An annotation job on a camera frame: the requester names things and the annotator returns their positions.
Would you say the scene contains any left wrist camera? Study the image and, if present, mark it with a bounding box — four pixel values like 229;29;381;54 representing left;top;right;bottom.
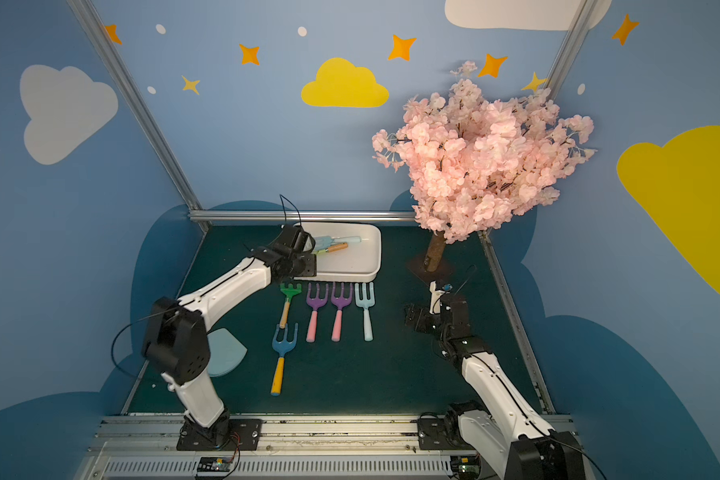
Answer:
276;224;315;253

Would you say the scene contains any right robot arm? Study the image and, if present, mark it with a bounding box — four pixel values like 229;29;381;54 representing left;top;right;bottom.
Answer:
405;292;587;479

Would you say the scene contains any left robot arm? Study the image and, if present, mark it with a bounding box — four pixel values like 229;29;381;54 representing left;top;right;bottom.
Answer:
141;244;316;449

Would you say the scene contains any pink blossom artificial tree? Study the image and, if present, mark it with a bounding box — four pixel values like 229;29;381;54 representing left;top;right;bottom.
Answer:
372;61;594;244

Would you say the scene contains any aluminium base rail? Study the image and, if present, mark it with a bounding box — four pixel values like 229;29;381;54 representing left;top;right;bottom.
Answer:
71;412;595;480

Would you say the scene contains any light blue hand rake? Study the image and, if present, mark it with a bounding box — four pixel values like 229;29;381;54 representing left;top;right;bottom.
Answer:
354;282;375;342

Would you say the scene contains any dark blue fork yellow handle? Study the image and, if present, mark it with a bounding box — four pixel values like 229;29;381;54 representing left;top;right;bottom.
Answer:
270;324;299;396

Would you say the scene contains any light blue round plate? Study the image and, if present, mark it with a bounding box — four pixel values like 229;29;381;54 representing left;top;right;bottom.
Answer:
208;328;247;377

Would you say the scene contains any aluminium back frame bar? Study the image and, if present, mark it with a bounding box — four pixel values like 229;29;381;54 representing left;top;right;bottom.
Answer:
189;210;415;223

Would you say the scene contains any wooden handle tool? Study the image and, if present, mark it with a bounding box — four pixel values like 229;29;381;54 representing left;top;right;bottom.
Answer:
316;242;349;255

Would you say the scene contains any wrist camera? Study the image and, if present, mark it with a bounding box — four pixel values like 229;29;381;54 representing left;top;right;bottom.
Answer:
429;280;453;315
276;224;315;253

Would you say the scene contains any white plastic storage box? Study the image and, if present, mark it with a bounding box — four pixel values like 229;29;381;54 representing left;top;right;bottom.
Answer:
296;222;382;283

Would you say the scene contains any purple fork pink handle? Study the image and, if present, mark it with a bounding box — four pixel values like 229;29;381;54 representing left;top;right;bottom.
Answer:
330;282;353;342
306;283;329;343

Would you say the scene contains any green rake wooden handle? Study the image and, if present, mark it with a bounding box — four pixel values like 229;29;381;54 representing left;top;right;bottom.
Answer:
278;283;302;330

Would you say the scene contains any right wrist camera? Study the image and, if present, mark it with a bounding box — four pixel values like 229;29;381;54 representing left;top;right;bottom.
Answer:
429;280;453;315

